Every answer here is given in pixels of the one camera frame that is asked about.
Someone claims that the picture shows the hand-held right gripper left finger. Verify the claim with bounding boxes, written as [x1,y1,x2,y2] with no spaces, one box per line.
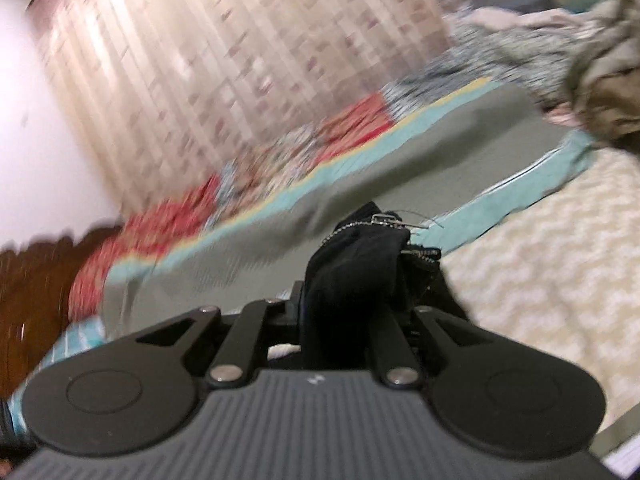
[134,281,307,390]

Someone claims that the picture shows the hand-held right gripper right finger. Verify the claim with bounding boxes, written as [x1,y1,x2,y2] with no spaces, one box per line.
[367,306,482,390]

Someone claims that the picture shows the black pants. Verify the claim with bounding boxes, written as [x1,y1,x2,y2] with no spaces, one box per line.
[302,201,471,376]

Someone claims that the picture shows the red floral patchwork quilt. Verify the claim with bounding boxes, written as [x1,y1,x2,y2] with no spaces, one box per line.
[67,92,396,311]

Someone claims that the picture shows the teal wavy-pattern bedsheet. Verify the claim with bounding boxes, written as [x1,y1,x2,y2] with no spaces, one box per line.
[10,317,108,441]

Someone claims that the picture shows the printed zigzag blanket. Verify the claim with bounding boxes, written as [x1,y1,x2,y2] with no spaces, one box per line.
[20,80,640,461]

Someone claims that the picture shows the carved wooden headboard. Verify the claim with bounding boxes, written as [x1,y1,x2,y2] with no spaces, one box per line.
[0,225,123,401]

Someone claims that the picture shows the cream leaf-print curtain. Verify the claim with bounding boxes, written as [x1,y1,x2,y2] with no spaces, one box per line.
[27,0,451,211]

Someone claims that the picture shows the black and white patterned cloth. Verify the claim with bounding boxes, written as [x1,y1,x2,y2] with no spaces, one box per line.
[385,7,576,116]

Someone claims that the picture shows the olive crumpled clothes pile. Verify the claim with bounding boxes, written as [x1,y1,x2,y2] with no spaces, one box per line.
[562,0,640,148]

